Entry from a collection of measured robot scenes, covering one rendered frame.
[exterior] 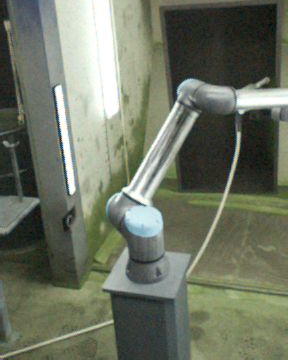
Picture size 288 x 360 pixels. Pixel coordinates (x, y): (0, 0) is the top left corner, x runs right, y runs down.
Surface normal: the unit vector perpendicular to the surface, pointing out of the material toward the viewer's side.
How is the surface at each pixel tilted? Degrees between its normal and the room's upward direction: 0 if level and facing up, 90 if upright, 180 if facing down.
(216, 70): 102
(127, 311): 90
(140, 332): 90
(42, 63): 90
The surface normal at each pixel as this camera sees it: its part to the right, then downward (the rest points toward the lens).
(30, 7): -0.31, 0.37
